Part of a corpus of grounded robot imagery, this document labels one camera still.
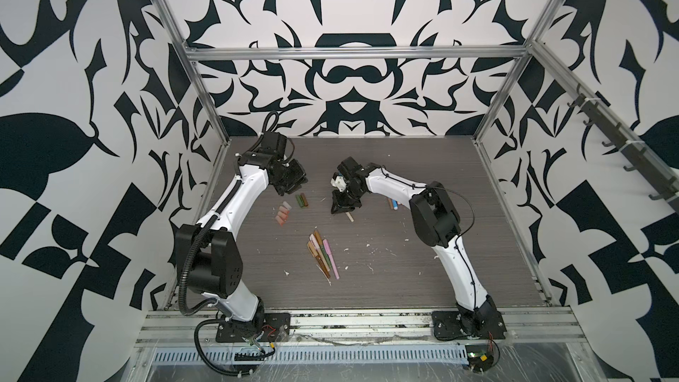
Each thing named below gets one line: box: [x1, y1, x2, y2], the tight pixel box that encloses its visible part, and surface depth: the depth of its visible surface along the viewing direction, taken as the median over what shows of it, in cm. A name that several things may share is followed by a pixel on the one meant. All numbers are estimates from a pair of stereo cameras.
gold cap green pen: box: [313, 229, 333, 270], surface depth 91 cm
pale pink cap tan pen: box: [309, 233, 331, 272], surface depth 91 cm
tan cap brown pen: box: [306, 240, 331, 279], surface depth 89 cm
